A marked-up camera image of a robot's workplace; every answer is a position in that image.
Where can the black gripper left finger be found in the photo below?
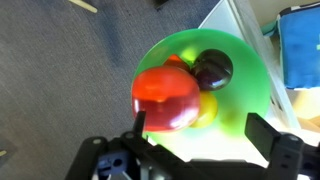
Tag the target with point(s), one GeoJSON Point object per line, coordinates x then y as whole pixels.
{"type": "Point", "coordinates": [138, 127]}

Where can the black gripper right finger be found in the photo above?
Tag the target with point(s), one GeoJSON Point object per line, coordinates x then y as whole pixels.
{"type": "Point", "coordinates": [261, 134]}

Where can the red toy apple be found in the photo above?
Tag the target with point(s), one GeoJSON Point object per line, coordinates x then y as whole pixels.
{"type": "Point", "coordinates": [170, 97]}

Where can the green plastic bowl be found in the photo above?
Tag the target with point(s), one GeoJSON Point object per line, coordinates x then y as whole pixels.
{"type": "Point", "coordinates": [249, 89]}

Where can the wooden tray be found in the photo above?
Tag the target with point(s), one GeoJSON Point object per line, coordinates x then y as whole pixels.
{"type": "Point", "coordinates": [291, 111]}

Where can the yellow toy lemon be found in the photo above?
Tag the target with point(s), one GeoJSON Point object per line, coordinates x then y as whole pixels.
{"type": "Point", "coordinates": [208, 110]}

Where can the small red toy fruit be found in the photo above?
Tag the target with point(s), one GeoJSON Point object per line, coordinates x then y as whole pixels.
{"type": "Point", "coordinates": [175, 61]}

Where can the dark purple toy plum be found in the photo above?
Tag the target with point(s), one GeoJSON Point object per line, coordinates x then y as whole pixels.
{"type": "Point", "coordinates": [213, 70]}

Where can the blue number four soft cube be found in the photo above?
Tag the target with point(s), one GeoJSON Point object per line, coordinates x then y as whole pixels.
{"type": "Point", "coordinates": [299, 31]}

